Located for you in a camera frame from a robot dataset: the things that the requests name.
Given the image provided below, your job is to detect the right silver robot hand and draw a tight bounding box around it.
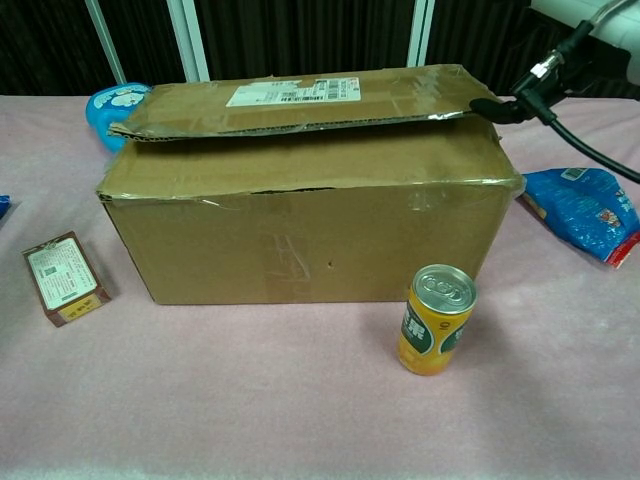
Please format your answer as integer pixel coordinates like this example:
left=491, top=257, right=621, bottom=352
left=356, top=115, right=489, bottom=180
left=468, top=0, right=640, bottom=126

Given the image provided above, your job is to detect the brown cardboard shipping box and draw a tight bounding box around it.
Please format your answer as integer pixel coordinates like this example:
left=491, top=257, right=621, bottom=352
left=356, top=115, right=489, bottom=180
left=94, top=62, right=526, bottom=306

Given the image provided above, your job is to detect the blue snack bag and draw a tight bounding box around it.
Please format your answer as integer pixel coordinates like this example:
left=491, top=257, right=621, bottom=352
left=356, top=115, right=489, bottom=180
left=517, top=167, right=640, bottom=270

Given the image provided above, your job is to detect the yellow drink can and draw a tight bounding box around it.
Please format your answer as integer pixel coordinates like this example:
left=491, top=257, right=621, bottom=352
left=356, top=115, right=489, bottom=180
left=397, top=263, right=479, bottom=377

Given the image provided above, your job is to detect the blue detergent bottle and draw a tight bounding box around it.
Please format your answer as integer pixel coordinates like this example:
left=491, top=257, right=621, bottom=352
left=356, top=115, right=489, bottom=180
left=84, top=82, right=154, bottom=154

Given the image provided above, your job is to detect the pink table cloth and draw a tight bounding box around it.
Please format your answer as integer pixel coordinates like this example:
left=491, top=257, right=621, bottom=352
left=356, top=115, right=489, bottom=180
left=0, top=92, right=640, bottom=480

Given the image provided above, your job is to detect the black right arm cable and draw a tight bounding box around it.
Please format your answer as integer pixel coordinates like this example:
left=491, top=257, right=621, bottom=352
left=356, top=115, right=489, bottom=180
left=529, top=0, right=640, bottom=184

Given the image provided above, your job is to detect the white frame post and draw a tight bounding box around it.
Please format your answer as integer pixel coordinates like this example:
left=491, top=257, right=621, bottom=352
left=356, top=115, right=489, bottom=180
left=407, top=0, right=437, bottom=67
left=167, top=0, right=211, bottom=82

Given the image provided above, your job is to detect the thin grey frame post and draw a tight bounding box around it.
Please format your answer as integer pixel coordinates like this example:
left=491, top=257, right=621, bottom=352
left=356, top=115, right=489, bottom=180
left=83, top=0, right=127, bottom=85

